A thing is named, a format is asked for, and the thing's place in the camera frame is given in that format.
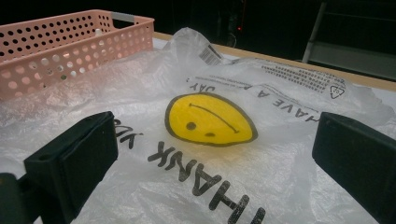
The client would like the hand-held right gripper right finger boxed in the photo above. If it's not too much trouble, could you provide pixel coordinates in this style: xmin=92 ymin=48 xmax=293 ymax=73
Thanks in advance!
xmin=312 ymin=111 xmax=396 ymax=224

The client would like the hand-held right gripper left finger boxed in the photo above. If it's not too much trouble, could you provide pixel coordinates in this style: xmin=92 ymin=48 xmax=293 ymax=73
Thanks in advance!
xmin=23 ymin=110 xmax=120 ymax=224

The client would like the pink perforated plastic basket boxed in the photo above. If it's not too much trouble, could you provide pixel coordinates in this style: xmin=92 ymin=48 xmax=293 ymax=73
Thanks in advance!
xmin=0 ymin=8 xmax=156 ymax=101

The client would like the white-legged wooden desk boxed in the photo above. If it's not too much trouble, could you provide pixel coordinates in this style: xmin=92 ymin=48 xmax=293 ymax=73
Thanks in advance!
xmin=302 ymin=0 xmax=396 ymax=82

